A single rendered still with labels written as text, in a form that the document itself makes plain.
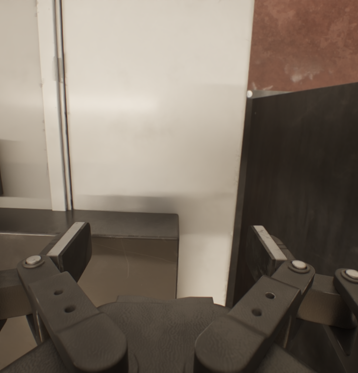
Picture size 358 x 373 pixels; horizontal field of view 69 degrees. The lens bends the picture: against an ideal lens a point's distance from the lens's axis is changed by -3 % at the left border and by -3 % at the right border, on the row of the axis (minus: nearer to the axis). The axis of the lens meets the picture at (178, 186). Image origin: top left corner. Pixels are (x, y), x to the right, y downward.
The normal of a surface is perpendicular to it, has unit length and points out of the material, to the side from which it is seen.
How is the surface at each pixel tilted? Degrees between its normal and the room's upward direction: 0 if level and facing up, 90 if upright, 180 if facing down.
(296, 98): 90
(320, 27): 0
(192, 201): 0
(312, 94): 90
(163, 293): 0
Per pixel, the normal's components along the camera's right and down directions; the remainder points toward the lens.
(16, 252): 0.01, 0.27
